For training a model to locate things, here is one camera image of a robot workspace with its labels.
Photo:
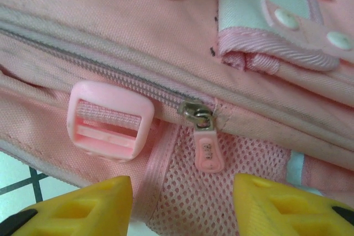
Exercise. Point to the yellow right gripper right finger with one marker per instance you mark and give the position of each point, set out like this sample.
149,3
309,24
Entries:
276,211

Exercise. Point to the pink student backpack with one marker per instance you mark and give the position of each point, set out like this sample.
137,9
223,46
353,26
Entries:
138,26

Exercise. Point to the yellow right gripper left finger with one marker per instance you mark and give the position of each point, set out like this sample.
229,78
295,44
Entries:
91,208

